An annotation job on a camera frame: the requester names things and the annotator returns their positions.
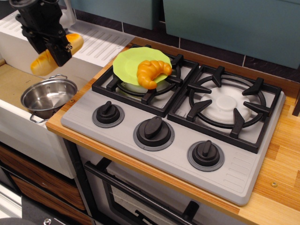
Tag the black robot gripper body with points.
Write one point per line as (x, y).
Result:
(41, 15)

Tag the grey toy faucet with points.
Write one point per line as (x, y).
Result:
(68, 18)

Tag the white left burner cap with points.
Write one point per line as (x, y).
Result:
(140, 89)

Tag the toy oven door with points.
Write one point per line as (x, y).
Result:
(133, 199)

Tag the black middle stove knob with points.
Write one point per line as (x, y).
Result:
(153, 134)

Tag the toy bread loaf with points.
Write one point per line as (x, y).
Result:
(45, 63)

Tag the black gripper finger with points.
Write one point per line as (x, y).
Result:
(36, 39)
(61, 52)

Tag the white right burner cap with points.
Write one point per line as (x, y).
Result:
(224, 100)

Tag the orange toy croissant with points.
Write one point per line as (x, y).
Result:
(148, 71)

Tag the black stove knob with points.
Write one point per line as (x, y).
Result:
(205, 156)
(108, 115)
(153, 134)

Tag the white toy sink unit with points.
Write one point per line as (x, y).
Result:
(18, 128)

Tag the black left stove knob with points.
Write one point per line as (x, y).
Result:
(108, 115)

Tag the grey toy stove top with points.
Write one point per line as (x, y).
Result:
(234, 181)

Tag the black right burner grate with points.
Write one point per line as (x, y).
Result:
(265, 102)

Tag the wooden drawer fronts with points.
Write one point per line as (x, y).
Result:
(45, 186)

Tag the small steel pot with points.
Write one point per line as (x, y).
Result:
(46, 97)

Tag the black burner grate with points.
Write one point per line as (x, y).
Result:
(265, 102)
(150, 98)

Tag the white burner cap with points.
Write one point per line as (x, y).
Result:
(224, 100)
(140, 89)

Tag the light green plastic plate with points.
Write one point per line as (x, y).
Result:
(126, 63)

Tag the black left burner grate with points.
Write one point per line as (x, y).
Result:
(150, 98)

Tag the black right stove knob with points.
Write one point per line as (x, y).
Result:
(205, 156)

